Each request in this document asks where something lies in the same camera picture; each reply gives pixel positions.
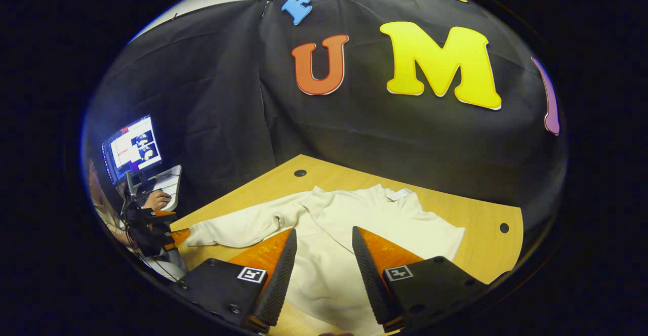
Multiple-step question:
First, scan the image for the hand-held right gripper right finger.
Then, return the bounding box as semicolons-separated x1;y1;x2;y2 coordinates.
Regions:
352;226;490;333

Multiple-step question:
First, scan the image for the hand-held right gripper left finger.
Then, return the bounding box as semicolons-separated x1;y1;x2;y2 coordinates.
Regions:
174;228;298;333

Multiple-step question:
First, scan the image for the cream long-sleeve sweater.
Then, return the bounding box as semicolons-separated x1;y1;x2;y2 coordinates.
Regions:
185;184;466;335

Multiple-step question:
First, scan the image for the white desk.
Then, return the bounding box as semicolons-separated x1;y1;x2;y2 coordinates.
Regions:
147;164;183;212

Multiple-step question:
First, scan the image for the computer monitor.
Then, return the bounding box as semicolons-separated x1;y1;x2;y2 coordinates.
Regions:
100;114;164;200

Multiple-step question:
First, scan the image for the black backdrop cloth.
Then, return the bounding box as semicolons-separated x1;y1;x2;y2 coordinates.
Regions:
84;0;568;235

